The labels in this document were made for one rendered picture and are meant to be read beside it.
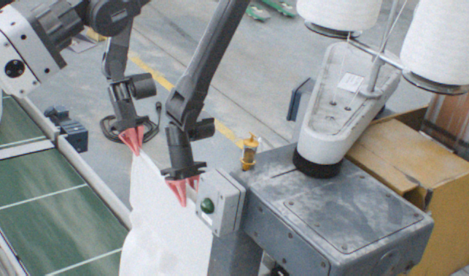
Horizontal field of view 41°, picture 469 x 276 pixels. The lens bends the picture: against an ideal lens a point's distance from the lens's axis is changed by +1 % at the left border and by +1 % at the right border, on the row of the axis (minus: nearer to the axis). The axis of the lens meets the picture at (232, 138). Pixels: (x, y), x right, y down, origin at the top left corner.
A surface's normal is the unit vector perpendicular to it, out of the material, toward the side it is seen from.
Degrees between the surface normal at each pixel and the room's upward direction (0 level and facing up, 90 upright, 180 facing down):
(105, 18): 94
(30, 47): 90
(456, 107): 90
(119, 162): 0
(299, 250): 90
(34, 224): 0
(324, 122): 0
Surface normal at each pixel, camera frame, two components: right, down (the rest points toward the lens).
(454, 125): -0.79, 0.22
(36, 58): 0.60, 0.48
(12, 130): 0.15, -0.85
